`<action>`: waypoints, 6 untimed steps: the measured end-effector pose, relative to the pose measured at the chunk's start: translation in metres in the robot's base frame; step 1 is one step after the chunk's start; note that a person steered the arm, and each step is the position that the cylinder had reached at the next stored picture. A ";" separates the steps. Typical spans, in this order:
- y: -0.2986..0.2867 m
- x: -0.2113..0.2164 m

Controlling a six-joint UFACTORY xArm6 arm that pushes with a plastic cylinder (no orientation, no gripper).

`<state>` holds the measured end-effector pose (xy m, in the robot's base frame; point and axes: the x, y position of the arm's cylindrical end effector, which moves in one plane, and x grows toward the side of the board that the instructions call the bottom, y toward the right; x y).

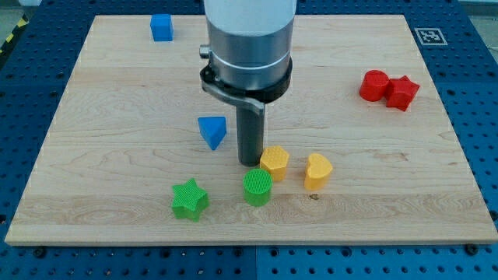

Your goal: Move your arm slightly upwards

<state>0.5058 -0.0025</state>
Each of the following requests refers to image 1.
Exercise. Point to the green star block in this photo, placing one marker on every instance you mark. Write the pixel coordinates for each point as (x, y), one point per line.
(189, 200)

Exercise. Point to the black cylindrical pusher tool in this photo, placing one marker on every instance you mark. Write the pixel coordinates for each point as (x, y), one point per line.
(250, 136)

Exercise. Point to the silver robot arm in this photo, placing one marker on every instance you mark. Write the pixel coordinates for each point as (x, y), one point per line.
(250, 40)

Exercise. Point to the green cylinder block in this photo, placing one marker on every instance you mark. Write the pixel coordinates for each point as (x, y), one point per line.
(257, 187)

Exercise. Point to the red star block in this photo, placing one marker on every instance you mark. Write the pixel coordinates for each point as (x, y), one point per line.
(400, 92)

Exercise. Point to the yellow hexagon block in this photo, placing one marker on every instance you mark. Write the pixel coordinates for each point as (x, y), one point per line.
(274, 160)

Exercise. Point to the wooden board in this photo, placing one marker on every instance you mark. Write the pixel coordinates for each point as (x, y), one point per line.
(126, 131)

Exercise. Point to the red cylinder block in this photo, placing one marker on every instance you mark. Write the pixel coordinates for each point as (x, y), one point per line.
(374, 85)

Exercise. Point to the blue cube block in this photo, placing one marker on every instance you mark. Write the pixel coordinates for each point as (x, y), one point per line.
(162, 27)

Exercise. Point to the blue triangle block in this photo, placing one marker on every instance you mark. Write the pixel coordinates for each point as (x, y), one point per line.
(213, 130)

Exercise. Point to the yellow heart block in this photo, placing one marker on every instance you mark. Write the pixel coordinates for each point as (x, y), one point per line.
(317, 172)

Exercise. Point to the white fiducial marker tag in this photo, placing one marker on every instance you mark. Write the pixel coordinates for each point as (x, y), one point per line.
(429, 36)

